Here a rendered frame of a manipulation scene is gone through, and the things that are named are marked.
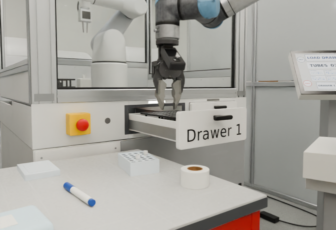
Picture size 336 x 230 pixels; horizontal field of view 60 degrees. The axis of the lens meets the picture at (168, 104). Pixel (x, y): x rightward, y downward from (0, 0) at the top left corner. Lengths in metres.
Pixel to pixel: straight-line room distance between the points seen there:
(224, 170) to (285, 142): 1.36
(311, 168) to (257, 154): 2.14
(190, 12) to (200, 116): 0.31
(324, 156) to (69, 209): 0.61
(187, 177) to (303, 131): 2.05
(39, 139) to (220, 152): 0.83
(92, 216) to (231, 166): 1.03
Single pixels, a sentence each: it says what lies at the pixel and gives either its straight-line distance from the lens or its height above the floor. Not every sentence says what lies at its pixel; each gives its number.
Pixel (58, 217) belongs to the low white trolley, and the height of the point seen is 0.76.
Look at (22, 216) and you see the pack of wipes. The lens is 0.52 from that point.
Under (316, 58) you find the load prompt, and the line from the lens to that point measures 1.79.
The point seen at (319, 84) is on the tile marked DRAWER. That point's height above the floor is 1.01.
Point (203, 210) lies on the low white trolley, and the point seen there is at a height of 0.76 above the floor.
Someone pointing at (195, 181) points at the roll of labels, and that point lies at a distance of 0.70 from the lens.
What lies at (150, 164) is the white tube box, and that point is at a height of 0.79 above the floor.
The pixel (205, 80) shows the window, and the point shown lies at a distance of 1.37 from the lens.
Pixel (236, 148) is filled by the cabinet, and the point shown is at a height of 0.68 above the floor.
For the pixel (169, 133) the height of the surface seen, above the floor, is 0.85.
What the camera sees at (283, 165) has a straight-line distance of 2.84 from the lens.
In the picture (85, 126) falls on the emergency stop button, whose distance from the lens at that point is 0.98.
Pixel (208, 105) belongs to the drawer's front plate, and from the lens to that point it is 1.34.
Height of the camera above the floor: 1.00
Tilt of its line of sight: 4 degrees down
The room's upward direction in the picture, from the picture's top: straight up
